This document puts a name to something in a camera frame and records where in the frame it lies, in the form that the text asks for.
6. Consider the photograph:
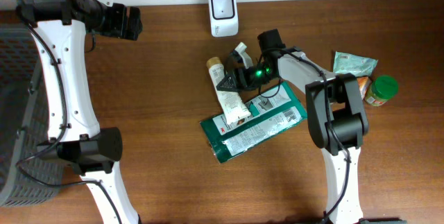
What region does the white tube with gold cap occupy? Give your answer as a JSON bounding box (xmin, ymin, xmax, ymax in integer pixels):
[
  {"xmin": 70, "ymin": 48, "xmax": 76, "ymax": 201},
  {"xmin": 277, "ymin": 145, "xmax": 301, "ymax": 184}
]
[{"xmin": 206, "ymin": 57, "xmax": 251, "ymax": 124}]

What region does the green white package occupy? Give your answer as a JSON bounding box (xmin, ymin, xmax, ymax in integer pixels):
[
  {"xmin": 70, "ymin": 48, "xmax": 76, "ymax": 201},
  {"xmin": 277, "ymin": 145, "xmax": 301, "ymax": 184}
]
[{"xmin": 200, "ymin": 82, "xmax": 307, "ymax": 164}]

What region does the light green wipes packet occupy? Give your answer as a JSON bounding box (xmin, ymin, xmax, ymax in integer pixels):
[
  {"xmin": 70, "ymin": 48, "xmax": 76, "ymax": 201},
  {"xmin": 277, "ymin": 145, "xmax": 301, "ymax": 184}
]
[{"xmin": 333, "ymin": 51, "xmax": 378, "ymax": 77}]

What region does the orange tissue pack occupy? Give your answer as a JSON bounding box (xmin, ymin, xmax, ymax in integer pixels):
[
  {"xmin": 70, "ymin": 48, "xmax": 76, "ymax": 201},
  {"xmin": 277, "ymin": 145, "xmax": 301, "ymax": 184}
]
[{"xmin": 357, "ymin": 76, "xmax": 372, "ymax": 99}]

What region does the green lid jar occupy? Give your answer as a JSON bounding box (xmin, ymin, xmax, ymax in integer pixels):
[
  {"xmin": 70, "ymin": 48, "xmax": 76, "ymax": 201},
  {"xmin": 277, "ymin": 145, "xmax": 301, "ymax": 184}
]
[{"xmin": 364, "ymin": 75, "xmax": 399, "ymax": 107}]

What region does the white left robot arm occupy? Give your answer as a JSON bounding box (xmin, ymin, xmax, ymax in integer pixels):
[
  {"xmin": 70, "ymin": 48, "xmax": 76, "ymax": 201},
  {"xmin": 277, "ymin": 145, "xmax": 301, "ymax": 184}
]
[{"xmin": 16, "ymin": 0, "xmax": 143, "ymax": 223}]

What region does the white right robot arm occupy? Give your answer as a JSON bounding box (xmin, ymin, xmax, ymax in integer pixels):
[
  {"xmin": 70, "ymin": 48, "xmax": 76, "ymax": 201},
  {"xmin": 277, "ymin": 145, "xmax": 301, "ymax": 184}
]
[{"xmin": 216, "ymin": 29, "xmax": 369, "ymax": 223}]

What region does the white barcode scanner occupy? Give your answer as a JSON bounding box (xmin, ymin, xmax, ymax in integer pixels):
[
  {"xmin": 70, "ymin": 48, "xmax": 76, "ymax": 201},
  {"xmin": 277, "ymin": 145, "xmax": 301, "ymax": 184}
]
[{"xmin": 208, "ymin": 0, "xmax": 239, "ymax": 37}]

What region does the grey plastic basket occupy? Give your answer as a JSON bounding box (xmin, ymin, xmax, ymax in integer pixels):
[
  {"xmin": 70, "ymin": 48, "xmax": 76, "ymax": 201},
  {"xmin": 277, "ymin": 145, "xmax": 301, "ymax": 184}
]
[{"xmin": 1, "ymin": 24, "xmax": 63, "ymax": 207}]

